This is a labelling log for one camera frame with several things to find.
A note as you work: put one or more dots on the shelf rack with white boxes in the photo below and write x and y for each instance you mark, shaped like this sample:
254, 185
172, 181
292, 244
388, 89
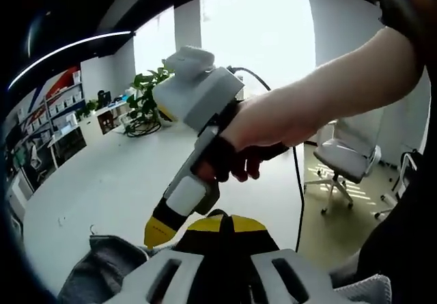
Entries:
58, 106

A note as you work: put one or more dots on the small green desk plant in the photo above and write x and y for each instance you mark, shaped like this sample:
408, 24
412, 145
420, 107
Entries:
89, 106

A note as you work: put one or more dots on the person's black clothing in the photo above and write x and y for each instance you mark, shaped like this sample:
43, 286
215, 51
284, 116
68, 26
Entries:
403, 235

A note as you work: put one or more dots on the dark computer monitor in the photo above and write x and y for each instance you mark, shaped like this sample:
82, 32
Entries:
104, 97

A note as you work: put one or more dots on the person's right hand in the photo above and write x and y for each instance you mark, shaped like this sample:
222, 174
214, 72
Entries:
266, 123

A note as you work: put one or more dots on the green potted plant white pot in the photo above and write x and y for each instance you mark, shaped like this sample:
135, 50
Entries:
147, 92

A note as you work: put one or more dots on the ceiling light strip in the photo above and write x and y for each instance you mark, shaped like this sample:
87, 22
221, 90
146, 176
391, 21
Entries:
61, 49

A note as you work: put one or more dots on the grey quilted towel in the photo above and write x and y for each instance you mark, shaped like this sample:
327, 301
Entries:
102, 270

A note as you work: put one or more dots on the white office chair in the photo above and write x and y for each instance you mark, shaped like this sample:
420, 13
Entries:
341, 162

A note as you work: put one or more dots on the white office desk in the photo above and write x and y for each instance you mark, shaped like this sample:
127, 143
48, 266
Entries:
90, 121

